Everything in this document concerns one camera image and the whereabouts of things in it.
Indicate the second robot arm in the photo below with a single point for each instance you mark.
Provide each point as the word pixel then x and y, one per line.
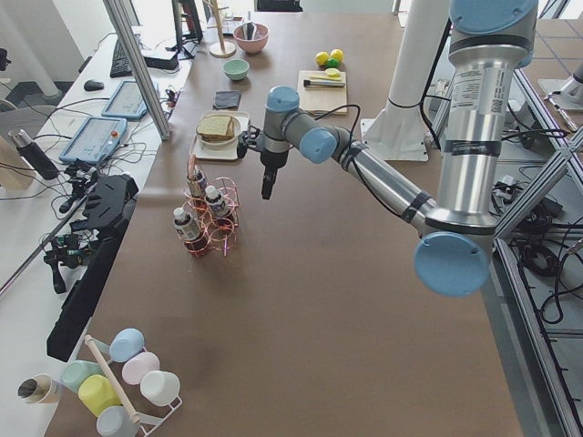
pixel 564 96

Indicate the grey folded cloth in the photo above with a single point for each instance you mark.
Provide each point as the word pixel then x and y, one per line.
pixel 227 99

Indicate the tea bottle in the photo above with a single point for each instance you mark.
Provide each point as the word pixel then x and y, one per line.
pixel 219 209
pixel 190 232
pixel 198 184

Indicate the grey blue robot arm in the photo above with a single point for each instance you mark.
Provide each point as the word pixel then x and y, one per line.
pixel 486 41

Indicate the tea bottle front outer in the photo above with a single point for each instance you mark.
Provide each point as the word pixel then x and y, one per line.
pixel 190 232

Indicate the tea bottle rear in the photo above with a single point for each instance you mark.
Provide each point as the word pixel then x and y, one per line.
pixel 198 184

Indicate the copper wire bottle rack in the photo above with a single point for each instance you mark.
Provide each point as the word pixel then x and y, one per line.
pixel 220 239

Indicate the cream rabbit tray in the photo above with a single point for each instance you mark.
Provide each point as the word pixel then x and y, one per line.
pixel 225 150

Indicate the tea bottle front middle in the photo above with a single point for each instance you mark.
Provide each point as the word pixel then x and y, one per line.
pixel 219 209

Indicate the black long device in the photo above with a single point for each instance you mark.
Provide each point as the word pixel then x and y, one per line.
pixel 108 210

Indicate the lemon half slice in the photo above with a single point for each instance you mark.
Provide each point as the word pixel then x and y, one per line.
pixel 332 72

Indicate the blue teach pendant near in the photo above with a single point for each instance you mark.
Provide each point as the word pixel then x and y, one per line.
pixel 96 139

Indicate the bamboo cutting board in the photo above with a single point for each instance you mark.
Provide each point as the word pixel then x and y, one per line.
pixel 320 99

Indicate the blue teach pendant far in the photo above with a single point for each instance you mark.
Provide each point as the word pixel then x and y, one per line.
pixel 126 102

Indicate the white wire cup rack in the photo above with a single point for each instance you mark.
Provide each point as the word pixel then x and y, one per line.
pixel 152 417

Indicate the yellow lemon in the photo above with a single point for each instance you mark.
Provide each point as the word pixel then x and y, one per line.
pixel 337 54
pixel 321 58

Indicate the blue teach pendant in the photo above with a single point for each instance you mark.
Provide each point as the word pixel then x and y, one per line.
pixel 96 139
pixel 126 102

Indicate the black bottle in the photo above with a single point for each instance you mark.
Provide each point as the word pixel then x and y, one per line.
pixel 33 154

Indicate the green cup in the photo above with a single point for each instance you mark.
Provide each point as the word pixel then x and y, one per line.
pixel 76 372

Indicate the black keyboard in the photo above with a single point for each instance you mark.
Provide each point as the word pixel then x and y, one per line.
pixel 120 66

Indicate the aluminium frame post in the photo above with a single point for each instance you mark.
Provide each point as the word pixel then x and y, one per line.
pixel 120 20

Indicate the wooden rack handle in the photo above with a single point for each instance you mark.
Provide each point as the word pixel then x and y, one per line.
pixel 91 343

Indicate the yellow plastic knife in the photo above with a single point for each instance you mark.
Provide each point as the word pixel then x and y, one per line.
pixel 327 78

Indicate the black mouse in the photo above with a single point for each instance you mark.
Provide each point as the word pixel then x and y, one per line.
pixel 93 85

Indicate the white cup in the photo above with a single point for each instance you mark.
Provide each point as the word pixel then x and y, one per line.
pixel 161 388

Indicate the yellow lemon lower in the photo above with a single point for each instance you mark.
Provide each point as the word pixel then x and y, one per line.
pixel 337 54

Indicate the pink bowl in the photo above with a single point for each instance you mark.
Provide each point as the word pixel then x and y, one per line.
pixel 257 43

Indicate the pink cup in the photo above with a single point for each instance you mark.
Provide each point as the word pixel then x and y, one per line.
pixel 138 366

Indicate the wooden stand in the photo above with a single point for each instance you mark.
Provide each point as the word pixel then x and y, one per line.
pixel 222 48

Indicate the mint green bowl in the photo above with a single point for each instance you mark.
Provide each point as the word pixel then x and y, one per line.
pixel 236 69

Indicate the yellow cup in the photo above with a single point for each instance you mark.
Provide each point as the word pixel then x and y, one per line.
pixel 97 394

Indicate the steel paper cup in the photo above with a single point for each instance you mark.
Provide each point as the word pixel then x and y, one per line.
pixel 39 389

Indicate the yellow lemon upper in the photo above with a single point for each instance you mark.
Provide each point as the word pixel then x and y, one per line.
pixel 321 58

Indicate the steel scoop in bowl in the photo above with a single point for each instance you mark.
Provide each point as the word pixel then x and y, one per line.
pixel 249 28

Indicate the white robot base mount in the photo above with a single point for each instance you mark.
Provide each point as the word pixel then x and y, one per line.
pixel 397 133

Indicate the grey blue cup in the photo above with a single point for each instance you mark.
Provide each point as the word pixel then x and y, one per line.
pixel 115 422

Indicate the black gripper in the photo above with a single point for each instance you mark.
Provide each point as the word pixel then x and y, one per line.
pixel 273 159

